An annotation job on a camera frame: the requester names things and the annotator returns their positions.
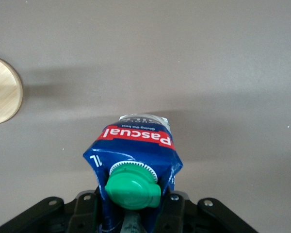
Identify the blue Pascual milk carton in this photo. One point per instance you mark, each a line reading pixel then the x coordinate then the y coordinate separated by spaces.
pixel 135 150

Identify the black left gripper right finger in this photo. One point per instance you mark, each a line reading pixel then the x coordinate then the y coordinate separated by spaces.
pixel 177 213

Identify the wooden mug tree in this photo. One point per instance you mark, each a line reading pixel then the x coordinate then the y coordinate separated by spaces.
pixel 2 92

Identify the brown table cover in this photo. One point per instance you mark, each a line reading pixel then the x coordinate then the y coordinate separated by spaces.
pixel 160 60

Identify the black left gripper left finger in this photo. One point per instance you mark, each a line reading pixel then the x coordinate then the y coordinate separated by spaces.
pixel 85 213

